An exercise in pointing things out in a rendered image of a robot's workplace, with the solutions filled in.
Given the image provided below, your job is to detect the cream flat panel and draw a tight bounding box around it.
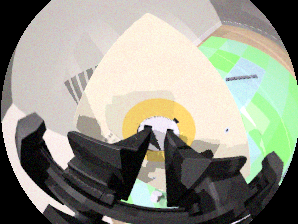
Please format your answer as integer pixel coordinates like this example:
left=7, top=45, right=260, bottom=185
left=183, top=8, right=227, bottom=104
left=73, top=14, right=251, bottom=193

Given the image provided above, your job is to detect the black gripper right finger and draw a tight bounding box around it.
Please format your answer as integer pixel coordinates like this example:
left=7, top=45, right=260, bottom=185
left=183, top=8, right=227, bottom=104
left=164, top=129, right=247, bottom=208

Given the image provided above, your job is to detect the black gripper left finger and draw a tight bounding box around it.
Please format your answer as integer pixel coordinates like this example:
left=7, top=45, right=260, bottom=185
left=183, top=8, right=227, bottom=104
left=67, top=125, right=152, bottom=201

